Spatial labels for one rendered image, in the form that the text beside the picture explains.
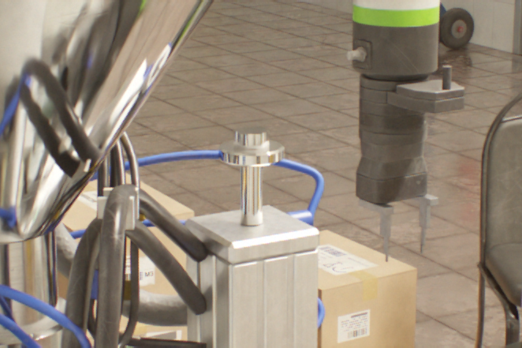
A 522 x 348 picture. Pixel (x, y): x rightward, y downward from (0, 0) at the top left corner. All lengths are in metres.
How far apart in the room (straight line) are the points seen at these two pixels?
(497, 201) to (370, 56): 1.80
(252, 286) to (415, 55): 0.91
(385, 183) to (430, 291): 3.23
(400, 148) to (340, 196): 4.28
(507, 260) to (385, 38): 1.67
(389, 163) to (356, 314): 2.12
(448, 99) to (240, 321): 0.89
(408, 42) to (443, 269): 3.51
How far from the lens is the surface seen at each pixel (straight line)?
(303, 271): 0.66
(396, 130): 1.55
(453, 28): 9.13
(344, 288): 3.62
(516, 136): 3.31
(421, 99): 1.50
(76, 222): 3.29
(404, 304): 3.76
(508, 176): 3.31
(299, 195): 5.85
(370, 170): 1.57
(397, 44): 1.52
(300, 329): 0.66
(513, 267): 3.10
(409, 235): 5.36
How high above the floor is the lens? 1.60
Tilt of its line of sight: 15 degrees down
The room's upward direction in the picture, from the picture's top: straight up
